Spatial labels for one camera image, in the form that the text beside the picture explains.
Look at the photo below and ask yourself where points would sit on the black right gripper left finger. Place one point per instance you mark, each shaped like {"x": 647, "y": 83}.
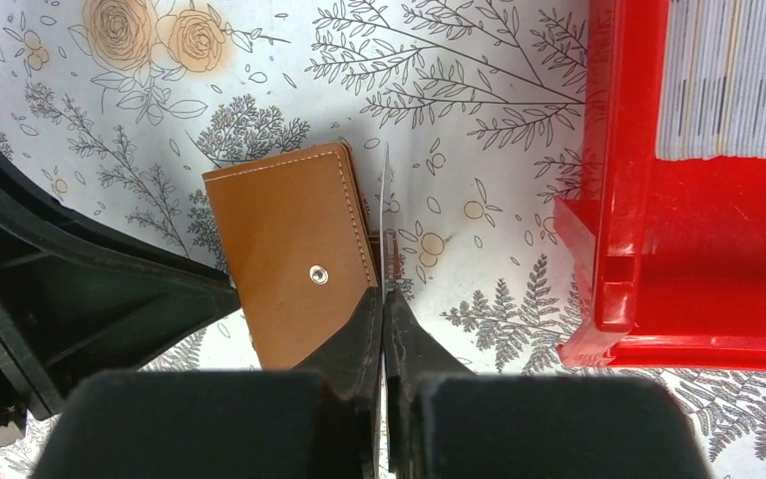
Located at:
{"x": 345, "y": 440}

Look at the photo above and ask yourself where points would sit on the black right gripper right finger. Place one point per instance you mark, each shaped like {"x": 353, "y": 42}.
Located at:
{"x": 411, "y": 354}

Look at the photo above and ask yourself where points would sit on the floral table mat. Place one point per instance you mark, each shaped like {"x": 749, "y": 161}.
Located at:
{"x": 117, "y": 108}

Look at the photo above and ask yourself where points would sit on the stack of credit cards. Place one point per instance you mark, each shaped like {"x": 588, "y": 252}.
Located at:
{"x": 713, "y": 95}

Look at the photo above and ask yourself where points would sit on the brown leather card holder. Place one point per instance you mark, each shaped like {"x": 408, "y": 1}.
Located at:
{"x": 293, "y": 230}

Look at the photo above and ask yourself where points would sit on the black VIP credit card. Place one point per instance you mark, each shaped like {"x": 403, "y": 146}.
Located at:
{"x": 386, "y": 229}

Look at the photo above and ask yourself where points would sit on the red plastic bin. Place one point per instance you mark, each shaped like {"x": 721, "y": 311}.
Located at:
{"x": 669, "y": 257}

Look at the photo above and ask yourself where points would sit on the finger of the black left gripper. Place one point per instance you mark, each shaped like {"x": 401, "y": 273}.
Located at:
{"x": 77, "y": 298}

